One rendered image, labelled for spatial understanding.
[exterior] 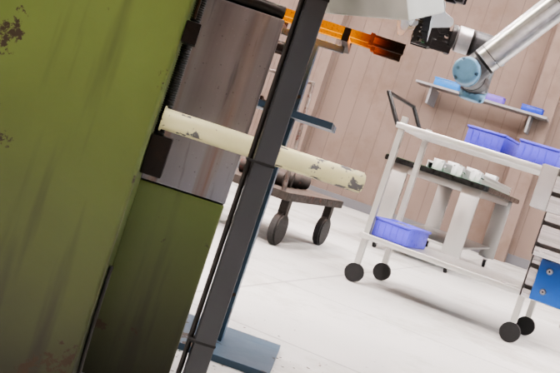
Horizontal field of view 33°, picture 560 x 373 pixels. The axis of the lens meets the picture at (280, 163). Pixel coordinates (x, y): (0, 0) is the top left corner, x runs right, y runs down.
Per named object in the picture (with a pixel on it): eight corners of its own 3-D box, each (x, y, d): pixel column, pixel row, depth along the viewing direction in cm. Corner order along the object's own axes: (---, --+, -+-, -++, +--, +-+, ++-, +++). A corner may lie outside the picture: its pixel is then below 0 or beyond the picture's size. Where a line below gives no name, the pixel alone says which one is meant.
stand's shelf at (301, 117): (334, 133, 298) (336, 127, 298) (331, 130, 259) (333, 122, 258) (246, 104, 301) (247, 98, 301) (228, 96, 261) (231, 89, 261)
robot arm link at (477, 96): (452, 92, 258) (464, 54, 258) (459, 98, 269) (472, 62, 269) (479, 100, 255) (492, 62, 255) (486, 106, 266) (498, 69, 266)
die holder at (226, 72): (221, 190, 253) (272, 33, 251) (224, 204, 215) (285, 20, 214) (19, 125, 247) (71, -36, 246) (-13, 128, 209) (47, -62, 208)
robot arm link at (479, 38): (504, 68, 259) (514, 39, 259) (466, 56, 260) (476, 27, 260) (499, 71, 267) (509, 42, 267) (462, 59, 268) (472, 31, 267)
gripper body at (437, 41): (409, 40, 261) (450, 52, 260) (418, 10, 261) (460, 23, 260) (407, 43, 269) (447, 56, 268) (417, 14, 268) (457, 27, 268)
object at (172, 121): (357, 194, 199) (364, 170, 199) (361, 196, 194) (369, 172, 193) (158, 130, 195) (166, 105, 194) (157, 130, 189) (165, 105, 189)
